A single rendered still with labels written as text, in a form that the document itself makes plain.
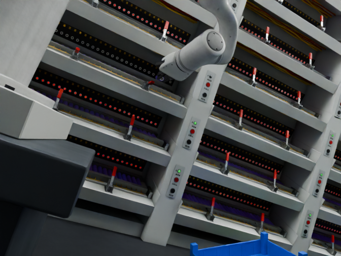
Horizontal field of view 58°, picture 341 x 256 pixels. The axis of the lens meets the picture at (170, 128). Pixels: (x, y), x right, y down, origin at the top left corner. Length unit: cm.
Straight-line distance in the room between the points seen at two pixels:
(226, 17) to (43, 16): 69
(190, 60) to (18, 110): 77
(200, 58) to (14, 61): 67
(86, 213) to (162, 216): 28
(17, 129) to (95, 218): 94
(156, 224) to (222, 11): 76
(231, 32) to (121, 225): 77
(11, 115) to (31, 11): 15
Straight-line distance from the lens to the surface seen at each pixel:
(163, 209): 120
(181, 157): 119
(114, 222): 120
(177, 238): 130
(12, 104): 26
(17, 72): 37
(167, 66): 108
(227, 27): 101
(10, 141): 23
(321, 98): 172
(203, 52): 93
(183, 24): 147
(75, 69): 110
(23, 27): 37
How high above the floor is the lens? 30
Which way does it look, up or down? 6 degrees up
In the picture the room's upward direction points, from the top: 19 degrees clockwise
